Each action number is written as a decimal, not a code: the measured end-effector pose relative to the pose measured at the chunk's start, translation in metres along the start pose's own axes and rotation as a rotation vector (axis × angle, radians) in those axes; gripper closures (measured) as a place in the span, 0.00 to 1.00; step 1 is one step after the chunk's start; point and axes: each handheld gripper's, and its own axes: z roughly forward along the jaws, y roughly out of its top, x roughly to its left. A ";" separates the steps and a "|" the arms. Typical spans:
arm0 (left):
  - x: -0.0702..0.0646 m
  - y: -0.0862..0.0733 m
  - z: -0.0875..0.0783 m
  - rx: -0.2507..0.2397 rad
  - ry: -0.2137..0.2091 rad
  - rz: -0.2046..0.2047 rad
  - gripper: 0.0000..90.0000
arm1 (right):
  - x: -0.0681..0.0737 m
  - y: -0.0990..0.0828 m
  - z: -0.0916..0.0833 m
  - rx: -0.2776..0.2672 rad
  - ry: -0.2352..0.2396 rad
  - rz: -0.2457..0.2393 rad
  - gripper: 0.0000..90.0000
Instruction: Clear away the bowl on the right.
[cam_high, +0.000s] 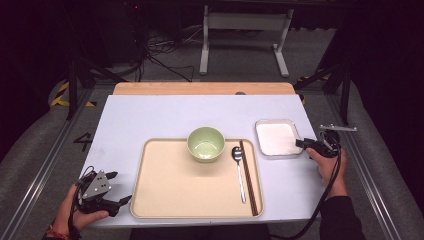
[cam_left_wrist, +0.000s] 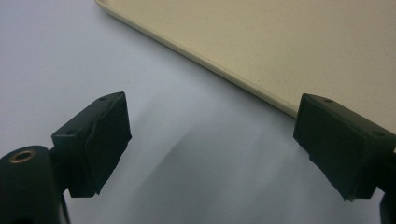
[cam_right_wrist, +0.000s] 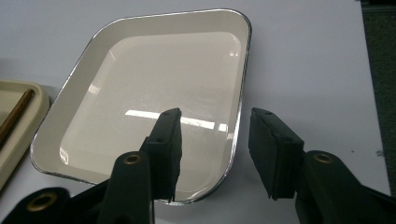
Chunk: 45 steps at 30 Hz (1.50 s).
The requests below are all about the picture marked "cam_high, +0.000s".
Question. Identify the beige tray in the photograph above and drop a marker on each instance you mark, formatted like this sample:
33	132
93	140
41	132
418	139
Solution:
180	190

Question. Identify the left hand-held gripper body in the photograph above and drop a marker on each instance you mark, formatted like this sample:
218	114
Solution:
97	186

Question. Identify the person's left hand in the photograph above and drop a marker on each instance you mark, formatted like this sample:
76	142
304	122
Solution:
68	218

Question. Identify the wooden table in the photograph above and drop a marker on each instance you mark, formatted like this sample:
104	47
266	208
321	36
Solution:
200	88

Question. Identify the black equipment rack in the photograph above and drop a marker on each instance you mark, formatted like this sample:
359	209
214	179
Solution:
136	30

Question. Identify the white metal stand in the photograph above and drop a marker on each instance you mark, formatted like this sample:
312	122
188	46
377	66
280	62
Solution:
245	20

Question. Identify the green bowl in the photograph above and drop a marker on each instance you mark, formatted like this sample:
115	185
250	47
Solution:
206	145

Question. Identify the black tripod stand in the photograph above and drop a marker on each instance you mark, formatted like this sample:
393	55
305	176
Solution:
71	86

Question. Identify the white table mat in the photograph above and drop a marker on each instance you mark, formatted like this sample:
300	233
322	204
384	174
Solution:
160	116

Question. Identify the grey table grommet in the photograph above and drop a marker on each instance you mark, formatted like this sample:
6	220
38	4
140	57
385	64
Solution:
240	93

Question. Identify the person's right hand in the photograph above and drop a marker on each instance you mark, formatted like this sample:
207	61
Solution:
333	173

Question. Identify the brown chopstick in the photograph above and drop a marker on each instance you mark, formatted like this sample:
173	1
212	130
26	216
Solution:
249	174
246	175

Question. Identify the yellow black hazard tape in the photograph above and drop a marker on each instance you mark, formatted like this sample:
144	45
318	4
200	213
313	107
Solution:
60	96
310	78

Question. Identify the white square plate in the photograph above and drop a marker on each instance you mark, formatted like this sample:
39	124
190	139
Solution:
276	138

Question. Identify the metal spoon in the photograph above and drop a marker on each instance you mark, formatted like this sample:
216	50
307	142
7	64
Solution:
237	153

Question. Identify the aluminium rail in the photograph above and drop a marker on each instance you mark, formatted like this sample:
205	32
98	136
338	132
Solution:
366	173
40	173

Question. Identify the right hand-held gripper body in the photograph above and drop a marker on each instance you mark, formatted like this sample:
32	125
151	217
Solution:
330	145

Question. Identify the black metal stand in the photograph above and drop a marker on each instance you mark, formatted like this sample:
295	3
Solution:
345	96

